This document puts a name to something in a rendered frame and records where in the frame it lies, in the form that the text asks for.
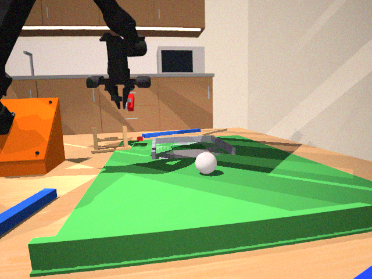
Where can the white golf ball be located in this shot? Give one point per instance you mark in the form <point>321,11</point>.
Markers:
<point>206,163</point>

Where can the green flat mat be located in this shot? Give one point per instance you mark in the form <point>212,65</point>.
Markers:
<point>134,191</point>

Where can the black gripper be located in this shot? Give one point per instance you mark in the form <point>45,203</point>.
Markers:
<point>118,75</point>

